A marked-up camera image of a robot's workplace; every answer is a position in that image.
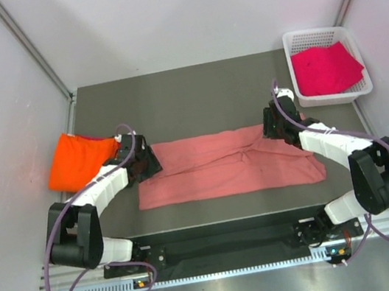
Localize orange folded t shirt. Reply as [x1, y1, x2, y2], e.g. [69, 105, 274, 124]
[48, 133, 119, 193]

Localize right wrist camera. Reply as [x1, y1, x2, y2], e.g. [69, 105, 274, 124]
[274, 88, 295, 101]

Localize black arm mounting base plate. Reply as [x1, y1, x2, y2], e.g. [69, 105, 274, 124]
[97, 197, 362, 291]

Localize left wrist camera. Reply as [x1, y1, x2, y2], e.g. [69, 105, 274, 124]
[114, 130, 136, 142]

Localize salmon pink t shirt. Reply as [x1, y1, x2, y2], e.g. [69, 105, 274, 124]
[139, 125, 326, 210]

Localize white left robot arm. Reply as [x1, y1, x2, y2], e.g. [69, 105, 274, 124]
[46, 134, 163, 273]

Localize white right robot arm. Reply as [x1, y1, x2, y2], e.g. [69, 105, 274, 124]
[262, 95, 389, 239]

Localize white plastic laundry basket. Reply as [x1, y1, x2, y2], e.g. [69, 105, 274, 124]
[282, 27, 373, 108]

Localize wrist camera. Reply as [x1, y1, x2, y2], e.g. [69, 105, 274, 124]
[274, 88, 295, 101]
[114, 130, 136, 142]

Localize magenta t shirt in basket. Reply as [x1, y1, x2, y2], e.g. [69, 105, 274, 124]
[291, 41, 365, 97]

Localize grey slotted cable duct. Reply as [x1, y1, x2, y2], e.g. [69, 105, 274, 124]
[59, 245, 351, 291]

